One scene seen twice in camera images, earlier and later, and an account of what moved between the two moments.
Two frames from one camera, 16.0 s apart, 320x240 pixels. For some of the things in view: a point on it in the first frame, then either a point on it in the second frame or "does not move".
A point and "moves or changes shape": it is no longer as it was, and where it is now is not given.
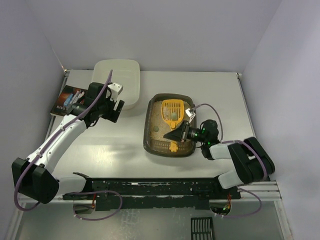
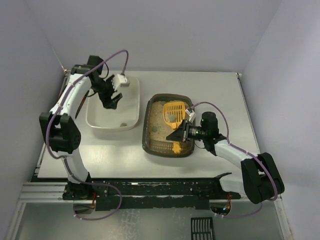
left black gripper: [115, 110] to [107, 92]
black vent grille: [201, 228] does not move
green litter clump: [156, 128] to [172, 117]
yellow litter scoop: [172, 111] moves or changes shape
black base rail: [151, 194] does not move
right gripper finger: [178, 133] does not move
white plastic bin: [125, 71] moves or changes shape
